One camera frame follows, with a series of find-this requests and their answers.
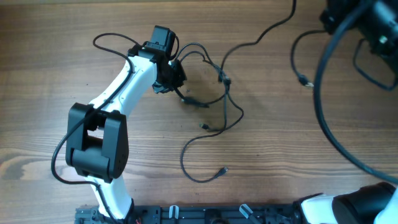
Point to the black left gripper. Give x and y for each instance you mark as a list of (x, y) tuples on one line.
[(180, 76)]

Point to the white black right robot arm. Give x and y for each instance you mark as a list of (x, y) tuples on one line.
[(376, 21)]

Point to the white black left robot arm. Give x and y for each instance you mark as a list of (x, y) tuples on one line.
[(97, 139)]

